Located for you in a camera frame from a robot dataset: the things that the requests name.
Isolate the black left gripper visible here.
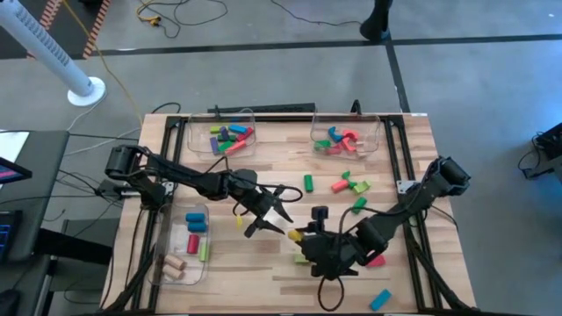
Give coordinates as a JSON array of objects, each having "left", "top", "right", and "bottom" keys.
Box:
[{"left": 227, "top": 169, "right": 294, "bottom": 240}]

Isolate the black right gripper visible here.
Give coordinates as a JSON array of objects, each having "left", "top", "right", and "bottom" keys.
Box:
[{"left": 293, "top": 205, "right": 359, "bottom": 281}]

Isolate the clear plastic bin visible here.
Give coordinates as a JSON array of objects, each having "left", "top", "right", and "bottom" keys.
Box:
[
  {"left": 309, "top": 112, "right": 382, "bottom": 162},
  {"left": 148, "top": 202, "right": 213, "bottom": 287},
  {"left": 187, "top": 107, "right": 257, "bottom": 160}
]

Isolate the black power strip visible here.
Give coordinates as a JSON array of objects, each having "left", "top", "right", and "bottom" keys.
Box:
[{"left": 206, "top": 102, "right": 317, "bottom": 115}]

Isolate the black desk base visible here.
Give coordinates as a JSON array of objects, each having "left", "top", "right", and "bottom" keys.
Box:
[{"left": 37, "top": 218, "right": 116, "bottom": 266}]

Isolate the gray side desk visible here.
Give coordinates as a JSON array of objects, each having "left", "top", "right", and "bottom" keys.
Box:
[{"left": 0, "top": 129, "right": 70, "bottom": 264}]

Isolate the black equipment box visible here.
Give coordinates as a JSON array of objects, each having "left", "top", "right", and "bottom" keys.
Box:
[{"left": 517, "top": 121, "right": 562, "bottom": 181}]

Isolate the black backlit keyboard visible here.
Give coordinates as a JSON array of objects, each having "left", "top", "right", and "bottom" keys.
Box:
[{"left": 0, "top": 209, "right": 24, "bottom": 264}]

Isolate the monitor with pink screen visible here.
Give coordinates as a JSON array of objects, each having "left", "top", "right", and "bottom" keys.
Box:
[{"left": 0, "top": 155, "right": 34, "bottom": 185}]

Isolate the white paper sheet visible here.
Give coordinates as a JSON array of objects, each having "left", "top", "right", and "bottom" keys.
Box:
[{"left": 0, "top": 130, "right": 31, "bottom": 164}]

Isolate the black hazard striped mat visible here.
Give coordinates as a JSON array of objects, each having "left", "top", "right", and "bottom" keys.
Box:
[{"left": 0, "top": 0, "right": 112, "bottom": 61}]

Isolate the white tower fan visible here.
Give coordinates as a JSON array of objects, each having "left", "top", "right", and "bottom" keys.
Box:
[{"left": 0, "top": 0, "right": 108, "bottom": 108}]

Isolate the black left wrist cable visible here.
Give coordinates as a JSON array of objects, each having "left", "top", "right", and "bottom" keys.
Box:
[{"left": 204, "top": 155, "right": 305, "bottom": 219}]

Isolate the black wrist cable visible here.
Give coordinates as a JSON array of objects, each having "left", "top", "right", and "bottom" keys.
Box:
[
  {"left": 204, "top": 155, "right": 305, "bottom": 219},
  {"left": 316, "top": 205, "right": 399, "bottom": 312}
]

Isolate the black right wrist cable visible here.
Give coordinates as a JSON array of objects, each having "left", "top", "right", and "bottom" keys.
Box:
[{"left": 316, "top": 205, "right": 399, "bottom": 312}]

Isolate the black floor cable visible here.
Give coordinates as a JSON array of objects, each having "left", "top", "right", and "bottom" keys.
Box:
[
  {"left": 270, "top": 0, "right": 365, "bottom": 26},
  {"left": 153, "top": 0, "right": 229, "bottom": 40}
]

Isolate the yellow cord with plug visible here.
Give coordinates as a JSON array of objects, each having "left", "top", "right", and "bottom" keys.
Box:
[{"left": 134, "top": 2, "right": 162, "bottom": 27}]

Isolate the yellow floor cable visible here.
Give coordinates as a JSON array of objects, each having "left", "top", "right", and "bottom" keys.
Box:
[{"left": 61, "top": 0, "right": 144, "bottom": 128}]

